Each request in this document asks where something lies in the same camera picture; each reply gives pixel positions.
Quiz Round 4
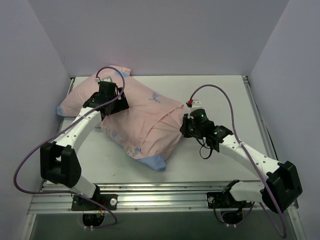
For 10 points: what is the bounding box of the blue and pink printed pillowcase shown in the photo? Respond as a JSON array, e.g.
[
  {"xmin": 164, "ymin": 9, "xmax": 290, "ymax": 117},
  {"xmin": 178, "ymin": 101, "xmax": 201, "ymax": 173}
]
[{"xmin": 71, "ymin": 65, "xmax": 184, "ymax": 171}]

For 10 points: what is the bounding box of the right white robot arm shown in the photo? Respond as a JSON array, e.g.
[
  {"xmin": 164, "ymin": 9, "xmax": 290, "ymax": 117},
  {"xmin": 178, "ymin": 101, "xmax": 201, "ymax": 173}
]
[{"xmin": 180, "ymin": 108, "xmax": 303, "ymax": 213}]

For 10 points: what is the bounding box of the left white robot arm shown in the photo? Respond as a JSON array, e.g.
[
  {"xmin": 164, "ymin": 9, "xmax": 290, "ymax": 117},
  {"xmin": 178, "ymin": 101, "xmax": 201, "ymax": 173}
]
[{"xmin": 40, "ymin": 81, "xmax": 129, "ymax": 210}]

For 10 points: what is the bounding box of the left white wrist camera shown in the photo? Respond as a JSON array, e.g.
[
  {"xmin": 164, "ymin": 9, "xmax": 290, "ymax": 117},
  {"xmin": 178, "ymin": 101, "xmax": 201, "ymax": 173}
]
[{"xmin": 94, "ymin": 76, "xmax": 113, "ymax": 83}]

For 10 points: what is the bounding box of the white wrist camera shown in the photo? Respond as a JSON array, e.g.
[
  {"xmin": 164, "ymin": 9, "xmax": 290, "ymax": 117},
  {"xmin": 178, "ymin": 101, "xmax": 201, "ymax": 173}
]
[
  {"xmin": 94, "ymin": 76, "xmax": 113, "ymax": 83},
  {"xmin": 186, "ymin": 99, "xmax": 203, "ymax": 111}
]

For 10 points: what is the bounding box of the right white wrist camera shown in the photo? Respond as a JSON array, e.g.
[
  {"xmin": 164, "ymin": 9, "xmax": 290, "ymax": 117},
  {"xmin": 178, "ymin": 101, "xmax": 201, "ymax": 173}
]
[{"xmin": 186, "ymin": 99, "xmax": 203, "ymax": 111}]

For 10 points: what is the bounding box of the right aluminium side rail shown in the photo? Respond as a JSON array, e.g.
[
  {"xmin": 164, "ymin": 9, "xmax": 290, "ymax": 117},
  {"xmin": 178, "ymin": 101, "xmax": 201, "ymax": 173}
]
[{"xmin": 242, "ymin": 76, "xmax": 278, "ymax": 160}]

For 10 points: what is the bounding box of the aluminium front rail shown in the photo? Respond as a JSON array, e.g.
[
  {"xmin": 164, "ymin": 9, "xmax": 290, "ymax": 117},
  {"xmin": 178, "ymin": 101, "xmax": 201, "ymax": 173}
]
[{"xmin": 27, "ymin": 181, "xmax": 300, "ymax": 215}]

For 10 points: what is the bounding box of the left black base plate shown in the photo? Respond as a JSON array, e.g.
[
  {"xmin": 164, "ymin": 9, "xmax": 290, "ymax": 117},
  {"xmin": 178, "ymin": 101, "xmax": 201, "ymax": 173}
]
[{"xmin": 71, "ymin": 194, "xmax": 118, "ymax": 211}]

